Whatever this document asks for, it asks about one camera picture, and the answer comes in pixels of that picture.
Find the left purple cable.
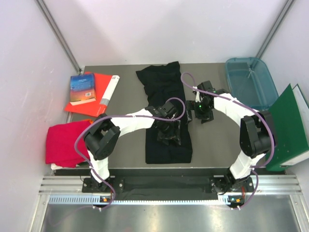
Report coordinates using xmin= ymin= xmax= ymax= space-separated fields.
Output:
xmin=74 ymin=97 xmax=186 ymax=210

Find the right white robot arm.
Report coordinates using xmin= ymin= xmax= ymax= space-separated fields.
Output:
xmin=186 ymin=81 xmax=277 ymax=191

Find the blue orange book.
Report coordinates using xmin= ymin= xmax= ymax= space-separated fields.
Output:
xmin=70 ymin=73 xmax=96 ymax=105

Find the aluminium corner post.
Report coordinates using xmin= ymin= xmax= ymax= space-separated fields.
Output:
xmin=35 ymin=0 xmax=82 ymax=74
xmin=255 ymin=0 xmax=296 ymax=59

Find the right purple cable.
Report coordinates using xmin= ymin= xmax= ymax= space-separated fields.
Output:
xmin=180 ymin=72 xmax=276 ymax=210

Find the left aluminium corner post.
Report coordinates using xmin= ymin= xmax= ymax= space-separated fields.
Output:
xmin=35 ymin=0 xmax=82 ymax=74

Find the white folded t-shirt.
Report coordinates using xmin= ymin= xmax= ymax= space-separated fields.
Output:
xmin=51 ymin=163 xmax=63 ymax=171

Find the red t-shirt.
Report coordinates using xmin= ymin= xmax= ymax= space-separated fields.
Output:
xmin=45 ymin=120 xmax=91 ymax=168

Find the green ring binder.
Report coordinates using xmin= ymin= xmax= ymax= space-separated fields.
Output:
xmin=266 ymin=85 xmax=309 ymax=172

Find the aluminium frame rail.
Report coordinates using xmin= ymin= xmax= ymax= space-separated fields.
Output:
xmin=39 ymin=175 xmax=301 ymax=195

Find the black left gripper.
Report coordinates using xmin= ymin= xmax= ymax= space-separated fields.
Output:
xmin=157 ymin=119 xmax=180 ymax=145

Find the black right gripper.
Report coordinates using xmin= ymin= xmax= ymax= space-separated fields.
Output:
xmin=185 ymin=100 xmax=213 ymax=124

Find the right aluminium corner post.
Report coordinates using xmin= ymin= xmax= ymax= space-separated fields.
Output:
xmin=255 ymin=0 xmax=296 ymax=59

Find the orange folded t-shirt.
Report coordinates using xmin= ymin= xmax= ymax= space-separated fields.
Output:
xmin=83 ymin=119 xmax=94 ymax=124

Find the slotted cable duct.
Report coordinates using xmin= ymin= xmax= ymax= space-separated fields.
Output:
xmin=48 ymin=195 xmax=244 ymax=205

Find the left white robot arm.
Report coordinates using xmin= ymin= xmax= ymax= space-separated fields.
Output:
xmin=83 ymin=101 xmax=185 ymax=192

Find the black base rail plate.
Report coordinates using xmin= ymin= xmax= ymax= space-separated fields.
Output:
xmin=82 ymin=168 xmax=253 ymax=200

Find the teal plastic bin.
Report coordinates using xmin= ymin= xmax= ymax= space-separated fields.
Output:
xmin=225 ymin=57 xmax=279 ymax=111

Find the purple cable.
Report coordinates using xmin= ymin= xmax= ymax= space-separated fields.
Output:
xmin=74 ymin=97 xmax=186 ymax=210
xmin=180 ymin=72 xmax=276 ymax=210

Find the black t-shirt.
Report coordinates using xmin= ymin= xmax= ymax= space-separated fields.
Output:
xmin=136 ymin=61 xmax=193 ymax=164

